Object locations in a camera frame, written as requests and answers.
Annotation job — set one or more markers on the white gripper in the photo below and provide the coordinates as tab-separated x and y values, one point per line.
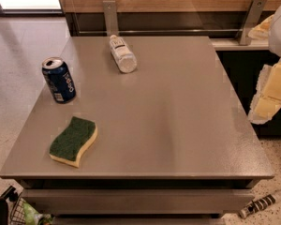
267	100

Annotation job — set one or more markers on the clear plastic water bottle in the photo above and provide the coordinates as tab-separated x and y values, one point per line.
123	56

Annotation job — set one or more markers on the black white striped tool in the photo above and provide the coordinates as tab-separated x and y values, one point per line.
260	204

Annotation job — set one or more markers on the grey table drawer front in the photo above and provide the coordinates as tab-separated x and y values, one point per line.
137	201

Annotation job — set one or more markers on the blue Pepsi soda can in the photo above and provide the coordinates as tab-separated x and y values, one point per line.
57	76

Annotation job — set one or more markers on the green and yellow sponge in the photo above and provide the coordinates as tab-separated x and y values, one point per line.
70	145

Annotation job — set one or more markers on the right metal wall bracket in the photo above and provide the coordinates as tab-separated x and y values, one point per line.
251	19

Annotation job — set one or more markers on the metal wall bracket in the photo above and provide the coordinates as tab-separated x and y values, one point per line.
251	19
110	16

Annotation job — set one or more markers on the left metal wall bracket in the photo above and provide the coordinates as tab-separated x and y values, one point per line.
110	16

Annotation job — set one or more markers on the wire basket with green bag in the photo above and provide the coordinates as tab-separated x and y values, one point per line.
23	213

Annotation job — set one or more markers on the black handle object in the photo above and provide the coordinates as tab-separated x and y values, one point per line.
9	194

